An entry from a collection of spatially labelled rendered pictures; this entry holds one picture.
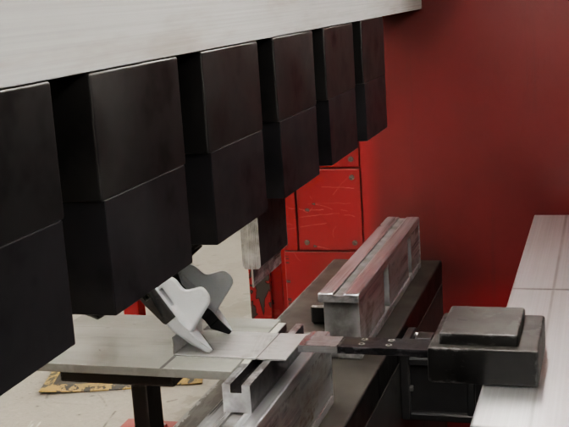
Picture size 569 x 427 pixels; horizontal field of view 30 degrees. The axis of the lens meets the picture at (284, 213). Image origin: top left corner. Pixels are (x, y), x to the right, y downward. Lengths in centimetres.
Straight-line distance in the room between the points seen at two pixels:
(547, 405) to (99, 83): 55
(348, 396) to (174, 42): 67
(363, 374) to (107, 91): 81
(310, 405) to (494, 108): 86
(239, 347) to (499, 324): 29
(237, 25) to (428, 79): 102
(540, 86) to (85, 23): 133
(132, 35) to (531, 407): 53
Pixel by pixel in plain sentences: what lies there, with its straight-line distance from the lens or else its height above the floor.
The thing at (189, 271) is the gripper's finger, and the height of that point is 108.
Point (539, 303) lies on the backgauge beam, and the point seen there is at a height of 98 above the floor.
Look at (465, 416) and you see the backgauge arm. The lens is 162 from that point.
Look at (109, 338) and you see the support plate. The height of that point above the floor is 100.
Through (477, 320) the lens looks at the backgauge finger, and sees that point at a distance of 113.
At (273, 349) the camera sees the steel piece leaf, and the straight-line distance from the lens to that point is 117.
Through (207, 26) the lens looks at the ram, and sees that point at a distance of 90.
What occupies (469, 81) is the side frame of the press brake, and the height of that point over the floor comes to 121.
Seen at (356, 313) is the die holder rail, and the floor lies 94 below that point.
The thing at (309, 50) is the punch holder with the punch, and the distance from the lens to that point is 120.
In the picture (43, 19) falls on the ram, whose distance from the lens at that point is 65.
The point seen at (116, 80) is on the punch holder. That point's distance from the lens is 73.
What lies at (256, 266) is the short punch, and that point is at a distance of 111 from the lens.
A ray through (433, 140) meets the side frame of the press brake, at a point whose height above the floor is 110.
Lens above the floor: 138
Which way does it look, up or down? 12 degrees down
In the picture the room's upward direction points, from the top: 4 degrees counter-clockwise
